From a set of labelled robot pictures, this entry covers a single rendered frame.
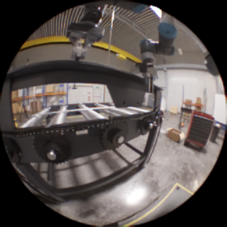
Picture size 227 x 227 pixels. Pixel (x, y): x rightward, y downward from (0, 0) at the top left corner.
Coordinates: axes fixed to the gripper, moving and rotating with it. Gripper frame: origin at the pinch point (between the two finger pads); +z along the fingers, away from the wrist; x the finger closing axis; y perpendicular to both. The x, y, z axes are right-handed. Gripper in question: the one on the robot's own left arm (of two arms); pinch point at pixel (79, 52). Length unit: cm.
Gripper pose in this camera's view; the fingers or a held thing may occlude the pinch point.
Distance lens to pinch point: 26.2
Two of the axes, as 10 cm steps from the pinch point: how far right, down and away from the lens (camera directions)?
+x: -8.3, 0.9, -5.5
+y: -5.6, -2.1, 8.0
